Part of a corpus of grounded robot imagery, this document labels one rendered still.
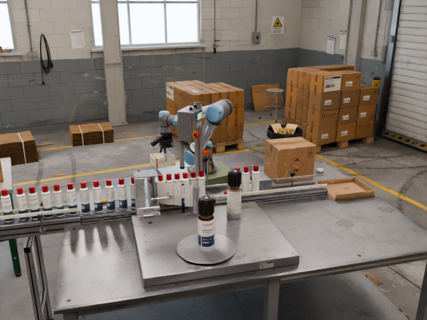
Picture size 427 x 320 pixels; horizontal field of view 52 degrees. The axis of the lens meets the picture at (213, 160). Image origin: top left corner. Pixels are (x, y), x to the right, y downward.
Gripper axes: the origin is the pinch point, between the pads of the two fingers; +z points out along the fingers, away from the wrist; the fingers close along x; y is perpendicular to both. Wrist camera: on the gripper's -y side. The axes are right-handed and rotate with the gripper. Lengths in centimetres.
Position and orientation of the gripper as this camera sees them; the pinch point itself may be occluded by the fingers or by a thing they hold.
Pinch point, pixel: (162, 157)
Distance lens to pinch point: 331.9
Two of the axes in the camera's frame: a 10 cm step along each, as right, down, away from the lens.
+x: -4.1, -3.1, 8.6
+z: -0.1, 9.4, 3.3
